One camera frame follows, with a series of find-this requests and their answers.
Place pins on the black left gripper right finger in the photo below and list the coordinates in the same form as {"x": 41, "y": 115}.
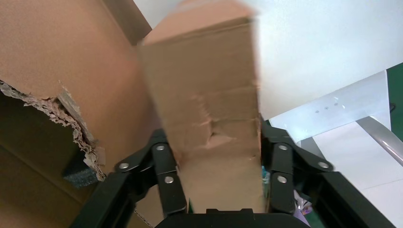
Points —
{"x": 283, "y": 188}

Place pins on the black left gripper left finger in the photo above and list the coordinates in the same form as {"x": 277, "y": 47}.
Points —
{"x": 167, "y": 188}

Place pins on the small plain cardboard box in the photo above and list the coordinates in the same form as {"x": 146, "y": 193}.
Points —
{"x": 204, "y": 78}

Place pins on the big torn cardboard box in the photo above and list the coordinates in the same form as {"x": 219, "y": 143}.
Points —
{"x": 63, "y": 47}

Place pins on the tall black foam block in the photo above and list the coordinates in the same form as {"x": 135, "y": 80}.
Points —
{"x": 78, "y": 177}

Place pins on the white panel with screws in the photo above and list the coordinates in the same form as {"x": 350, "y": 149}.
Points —
{"x": 340, "y": 110}

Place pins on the grey metal bar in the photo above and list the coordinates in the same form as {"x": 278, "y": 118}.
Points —
{"x": 384, "y": 138}

